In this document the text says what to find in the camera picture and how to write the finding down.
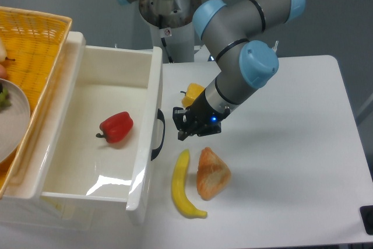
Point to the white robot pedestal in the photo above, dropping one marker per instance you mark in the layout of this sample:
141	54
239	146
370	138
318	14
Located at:
171	27

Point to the grey plate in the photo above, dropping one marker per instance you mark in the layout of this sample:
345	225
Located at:
14	120

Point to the metal table bracket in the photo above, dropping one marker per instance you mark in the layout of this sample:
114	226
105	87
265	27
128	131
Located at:
275	46
202	54

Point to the black object at table edge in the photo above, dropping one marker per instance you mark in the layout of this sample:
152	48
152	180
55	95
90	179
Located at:
367	217

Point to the white top drawer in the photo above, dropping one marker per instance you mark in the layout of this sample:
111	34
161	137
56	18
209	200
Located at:
88	171

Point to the white drawer cabinet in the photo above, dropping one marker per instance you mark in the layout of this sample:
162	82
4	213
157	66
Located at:
23	201

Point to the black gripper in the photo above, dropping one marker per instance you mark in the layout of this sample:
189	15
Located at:
205	114

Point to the yellow banana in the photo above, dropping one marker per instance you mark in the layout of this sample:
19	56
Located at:
185	207

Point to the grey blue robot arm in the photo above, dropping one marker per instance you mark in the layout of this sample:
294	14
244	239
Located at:
228	32

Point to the yellow wicker basket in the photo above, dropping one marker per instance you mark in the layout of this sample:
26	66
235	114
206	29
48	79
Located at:
34	40

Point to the orange bread pastry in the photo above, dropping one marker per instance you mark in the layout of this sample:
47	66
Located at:
213	174

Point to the right metal table bracket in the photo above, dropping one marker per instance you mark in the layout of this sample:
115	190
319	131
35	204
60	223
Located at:
275	46

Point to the pear in basket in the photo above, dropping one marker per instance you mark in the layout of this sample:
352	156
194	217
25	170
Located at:
3	53

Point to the yellow bell pepper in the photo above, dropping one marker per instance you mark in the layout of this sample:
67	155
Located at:
190	95

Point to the red bell pepper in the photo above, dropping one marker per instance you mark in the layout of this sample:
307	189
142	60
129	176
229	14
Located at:
115	128

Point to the black top drawer handle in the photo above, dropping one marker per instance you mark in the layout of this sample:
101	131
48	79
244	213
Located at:
160	134

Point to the green grapes on plate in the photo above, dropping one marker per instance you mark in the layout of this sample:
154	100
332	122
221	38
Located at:
4	97

